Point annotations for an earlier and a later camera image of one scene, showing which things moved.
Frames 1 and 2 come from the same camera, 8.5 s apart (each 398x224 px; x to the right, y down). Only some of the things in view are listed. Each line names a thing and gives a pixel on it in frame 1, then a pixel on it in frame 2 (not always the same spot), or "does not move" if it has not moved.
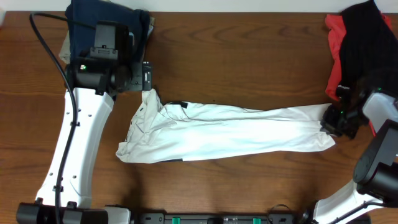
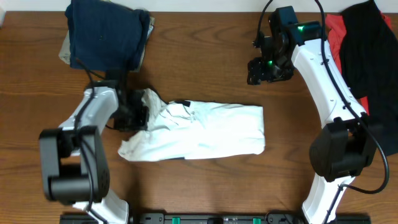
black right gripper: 334,118 → 257,70
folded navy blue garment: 83,15 does not move
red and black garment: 363,58 does not move
